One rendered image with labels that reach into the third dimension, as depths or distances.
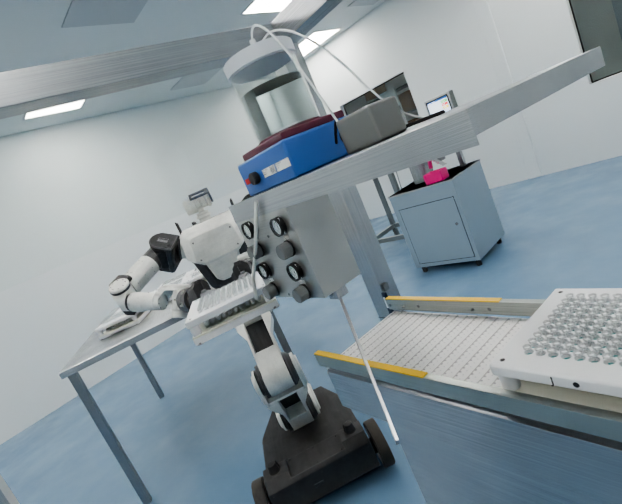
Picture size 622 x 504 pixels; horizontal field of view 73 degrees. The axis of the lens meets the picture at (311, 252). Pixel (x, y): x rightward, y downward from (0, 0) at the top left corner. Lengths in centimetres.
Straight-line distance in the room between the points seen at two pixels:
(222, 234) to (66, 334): 394
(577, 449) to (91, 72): 102
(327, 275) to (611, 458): 50
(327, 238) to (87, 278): 492
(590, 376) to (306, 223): 49
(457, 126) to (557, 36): 543
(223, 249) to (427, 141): 137
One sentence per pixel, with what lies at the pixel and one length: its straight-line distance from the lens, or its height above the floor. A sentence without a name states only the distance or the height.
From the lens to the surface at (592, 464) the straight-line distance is 72.
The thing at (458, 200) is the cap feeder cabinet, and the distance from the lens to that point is 351.
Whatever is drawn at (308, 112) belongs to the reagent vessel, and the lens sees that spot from 88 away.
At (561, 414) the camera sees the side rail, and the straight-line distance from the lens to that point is 68.
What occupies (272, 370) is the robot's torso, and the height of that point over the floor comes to 62.
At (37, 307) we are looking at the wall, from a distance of 550.
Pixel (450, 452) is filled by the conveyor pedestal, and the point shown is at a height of 65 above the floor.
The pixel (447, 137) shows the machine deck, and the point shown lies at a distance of 50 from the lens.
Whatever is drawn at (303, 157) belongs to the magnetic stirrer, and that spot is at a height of 130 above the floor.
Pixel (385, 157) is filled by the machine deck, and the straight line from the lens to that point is 56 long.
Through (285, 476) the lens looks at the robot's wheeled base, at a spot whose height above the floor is 20.
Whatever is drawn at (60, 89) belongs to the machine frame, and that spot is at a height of 159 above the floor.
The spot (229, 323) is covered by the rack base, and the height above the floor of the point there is 99.
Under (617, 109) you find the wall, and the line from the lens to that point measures 589.
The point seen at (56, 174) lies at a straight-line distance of 96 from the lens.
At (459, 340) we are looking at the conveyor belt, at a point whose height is 83.
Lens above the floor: 128
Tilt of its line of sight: 11 degrees down
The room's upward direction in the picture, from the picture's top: 24 degrees counter-clockwise
